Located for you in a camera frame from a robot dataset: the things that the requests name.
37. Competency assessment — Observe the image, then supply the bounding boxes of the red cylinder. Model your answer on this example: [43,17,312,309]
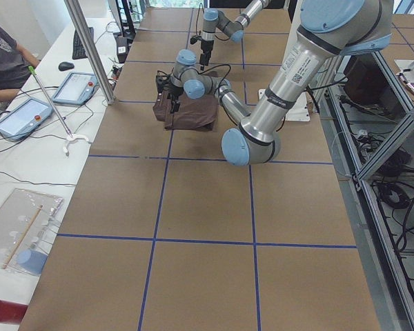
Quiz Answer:
[0,299,28,325]

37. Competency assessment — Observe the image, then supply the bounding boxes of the blue plastic cup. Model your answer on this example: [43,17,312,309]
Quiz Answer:
[17,249,48,275]

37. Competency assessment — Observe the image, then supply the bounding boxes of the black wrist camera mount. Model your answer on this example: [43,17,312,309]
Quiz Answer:
[155,70,170,100]

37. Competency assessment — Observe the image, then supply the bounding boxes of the teach pendant near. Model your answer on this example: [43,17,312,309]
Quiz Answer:
[0,98,53,141]

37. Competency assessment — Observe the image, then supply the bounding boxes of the clear plastic bag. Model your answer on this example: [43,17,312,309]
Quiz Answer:
[0,189,63,276]

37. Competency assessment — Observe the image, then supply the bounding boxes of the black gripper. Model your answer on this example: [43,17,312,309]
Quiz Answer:
[190,33,214,71]
[165,81,184,113]

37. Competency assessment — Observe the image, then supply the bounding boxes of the metal reach stick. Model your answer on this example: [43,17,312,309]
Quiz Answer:
[28,66,91,157]

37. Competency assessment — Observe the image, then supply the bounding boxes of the black box with label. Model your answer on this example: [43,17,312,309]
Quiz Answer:
[115,35,129,63]

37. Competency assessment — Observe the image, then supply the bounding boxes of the person in grey shirt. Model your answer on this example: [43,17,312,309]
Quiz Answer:
[0,26,40,110]

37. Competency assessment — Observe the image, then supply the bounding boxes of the aluminium frame cabinet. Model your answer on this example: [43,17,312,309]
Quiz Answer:
[315,46,414,330]

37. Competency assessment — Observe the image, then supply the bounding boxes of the black computer mouse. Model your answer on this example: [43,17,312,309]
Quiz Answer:
[58,61,75,72]

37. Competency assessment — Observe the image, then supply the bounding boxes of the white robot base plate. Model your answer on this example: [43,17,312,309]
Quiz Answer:
[257,88,311,122]

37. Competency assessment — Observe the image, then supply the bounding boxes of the dark brown t-shirt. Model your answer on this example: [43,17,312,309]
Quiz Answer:
[152,91,219,132]

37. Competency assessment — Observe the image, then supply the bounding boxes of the teach pendant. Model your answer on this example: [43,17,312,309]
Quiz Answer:
[52,72,98,106]
[0,98,53,141]

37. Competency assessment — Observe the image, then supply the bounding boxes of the black keyboard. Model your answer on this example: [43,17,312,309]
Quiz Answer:
[72,30,87,60]

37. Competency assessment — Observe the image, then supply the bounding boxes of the grey aluminium frame post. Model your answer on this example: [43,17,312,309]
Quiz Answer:
[64,0,115,105]

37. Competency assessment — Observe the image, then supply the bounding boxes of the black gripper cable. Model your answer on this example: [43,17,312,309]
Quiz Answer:
[196,63,233,91]

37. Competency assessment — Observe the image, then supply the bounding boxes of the teach pendant far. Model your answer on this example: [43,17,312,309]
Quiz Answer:
[52,72,98,106]

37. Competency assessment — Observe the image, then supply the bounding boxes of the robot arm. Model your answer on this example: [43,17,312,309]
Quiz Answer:
[156,1,393,166]
[190,0,270,70]

